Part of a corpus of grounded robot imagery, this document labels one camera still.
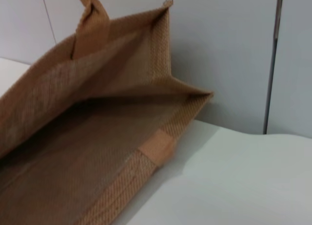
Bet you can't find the brown woven handbag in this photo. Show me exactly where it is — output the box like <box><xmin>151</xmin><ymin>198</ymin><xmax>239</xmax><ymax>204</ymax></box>
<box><xmin>0</xmin><ymin>0</ymin><xmax>215</xmax><ymax>225</ymax></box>

